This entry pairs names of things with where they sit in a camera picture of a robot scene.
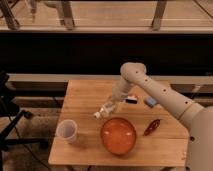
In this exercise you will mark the white plastic cup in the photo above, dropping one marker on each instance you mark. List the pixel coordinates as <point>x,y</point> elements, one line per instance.
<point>67,130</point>

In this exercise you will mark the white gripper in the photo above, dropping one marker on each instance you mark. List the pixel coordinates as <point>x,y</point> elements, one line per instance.
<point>120,90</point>

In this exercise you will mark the red chili pepper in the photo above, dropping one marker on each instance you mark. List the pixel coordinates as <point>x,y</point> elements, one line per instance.
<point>152,127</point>

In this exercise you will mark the blue sponge block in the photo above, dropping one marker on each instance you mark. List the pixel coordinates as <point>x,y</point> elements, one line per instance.
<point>150,101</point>

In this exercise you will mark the orange ceramic bowl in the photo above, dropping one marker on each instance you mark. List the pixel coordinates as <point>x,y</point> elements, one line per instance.
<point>118,136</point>

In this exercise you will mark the black office chair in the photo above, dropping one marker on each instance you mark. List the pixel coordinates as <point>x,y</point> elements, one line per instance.
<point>14,114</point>

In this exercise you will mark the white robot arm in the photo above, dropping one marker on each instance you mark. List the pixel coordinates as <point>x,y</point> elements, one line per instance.
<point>197,119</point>

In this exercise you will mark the black white small box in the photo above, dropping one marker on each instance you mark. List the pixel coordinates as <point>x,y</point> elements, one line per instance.
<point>132,99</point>

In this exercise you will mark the clear plastic bottle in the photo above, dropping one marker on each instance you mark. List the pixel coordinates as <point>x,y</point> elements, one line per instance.
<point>108,108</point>

